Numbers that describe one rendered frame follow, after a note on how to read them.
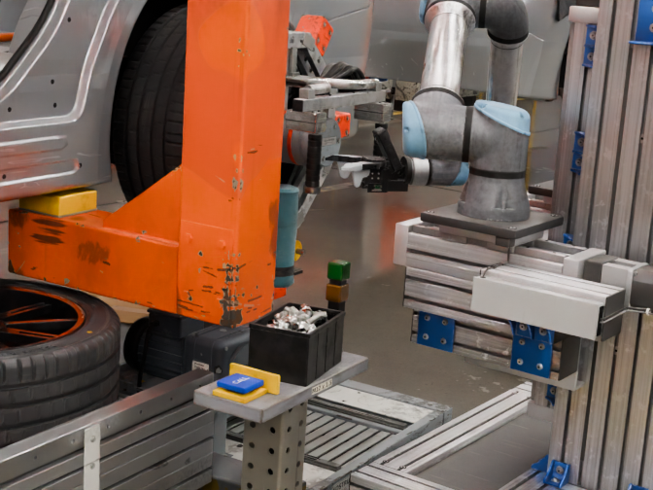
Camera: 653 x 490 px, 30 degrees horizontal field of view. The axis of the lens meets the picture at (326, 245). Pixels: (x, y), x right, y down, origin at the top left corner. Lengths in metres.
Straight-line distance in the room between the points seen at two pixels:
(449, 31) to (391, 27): 2.94
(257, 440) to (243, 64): 0.79
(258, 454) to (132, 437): 0.27
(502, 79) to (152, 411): 1.13
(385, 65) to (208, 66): 3.17
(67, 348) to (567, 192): 1.11
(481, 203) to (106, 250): 0.89
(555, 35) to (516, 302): 3.48
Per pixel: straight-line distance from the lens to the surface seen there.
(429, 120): 2.50
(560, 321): 2.34
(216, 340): 2.97
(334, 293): 2.72
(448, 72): 2.63
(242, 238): 2.62
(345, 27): 3.92
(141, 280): 2.80
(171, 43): 3.17
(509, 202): 2.52
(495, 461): 2.90
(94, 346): 2.62
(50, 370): 2.54
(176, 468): 2.76
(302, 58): 3.39
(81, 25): 2.97
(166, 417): 2.68
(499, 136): 2.49
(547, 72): 5.77
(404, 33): 5.64
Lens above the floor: 1.32
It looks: 13 degrees down
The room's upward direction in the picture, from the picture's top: 4 degrees clockwise
